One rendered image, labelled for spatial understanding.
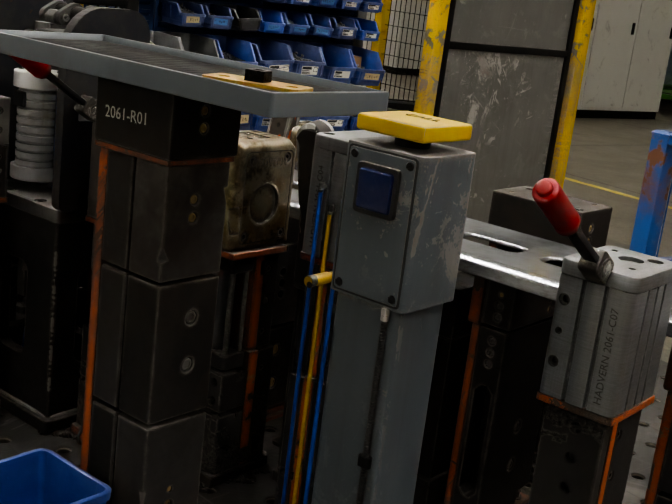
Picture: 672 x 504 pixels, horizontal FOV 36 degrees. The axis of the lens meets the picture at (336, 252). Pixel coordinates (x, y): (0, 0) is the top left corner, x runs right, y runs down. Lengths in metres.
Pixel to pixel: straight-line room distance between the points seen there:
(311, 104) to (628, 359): 0.31
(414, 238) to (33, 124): 0.65
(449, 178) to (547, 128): 4.11
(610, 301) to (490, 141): 3.78
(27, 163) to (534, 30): 3.58
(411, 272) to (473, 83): 3.72
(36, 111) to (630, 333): 0.74
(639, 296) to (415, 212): 0.20
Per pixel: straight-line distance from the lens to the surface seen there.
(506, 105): 4.62
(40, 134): 1.26
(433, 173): 0.71
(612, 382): 0.84
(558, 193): 0.71
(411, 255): 0.72
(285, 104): 0.75
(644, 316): 0.84
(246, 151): 1.05
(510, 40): 4.54
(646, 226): 3.09
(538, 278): 0.98
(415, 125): 0.71
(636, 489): 1.33
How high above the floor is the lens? 1.25
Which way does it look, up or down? 15 degrees down
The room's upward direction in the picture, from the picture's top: 7 degrees clockwise
